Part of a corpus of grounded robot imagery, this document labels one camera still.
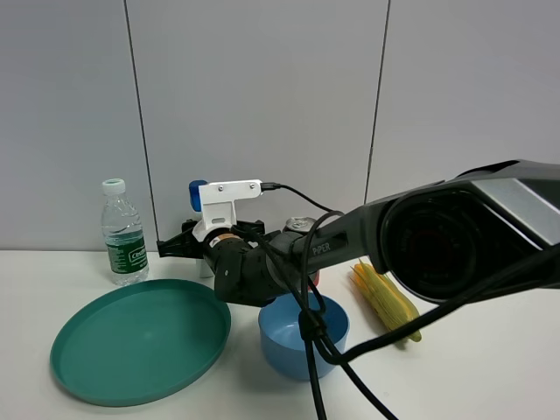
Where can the clear plastic water bottle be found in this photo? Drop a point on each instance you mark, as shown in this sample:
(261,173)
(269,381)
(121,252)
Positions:
(123,235)

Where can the red drink can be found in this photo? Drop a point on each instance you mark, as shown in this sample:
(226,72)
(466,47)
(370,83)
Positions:
(302,225)

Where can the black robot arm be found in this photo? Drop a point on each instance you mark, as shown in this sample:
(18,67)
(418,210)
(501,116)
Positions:
(437,240)

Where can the blue plastic bowl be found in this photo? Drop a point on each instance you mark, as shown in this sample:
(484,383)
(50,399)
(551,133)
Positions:
(281,342)

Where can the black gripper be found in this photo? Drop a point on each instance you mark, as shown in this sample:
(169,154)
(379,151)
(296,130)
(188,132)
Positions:
(216,246)

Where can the white blue shampoo bottle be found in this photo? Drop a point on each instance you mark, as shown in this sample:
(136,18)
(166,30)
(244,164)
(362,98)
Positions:
(203,268)

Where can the green round plate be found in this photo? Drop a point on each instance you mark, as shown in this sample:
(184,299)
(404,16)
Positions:
(140,343)

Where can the yellow green corn cob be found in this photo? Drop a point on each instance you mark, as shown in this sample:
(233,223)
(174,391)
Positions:
(391,306)

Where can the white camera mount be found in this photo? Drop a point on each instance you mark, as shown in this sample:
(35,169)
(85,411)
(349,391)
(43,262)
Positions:
(218,201)

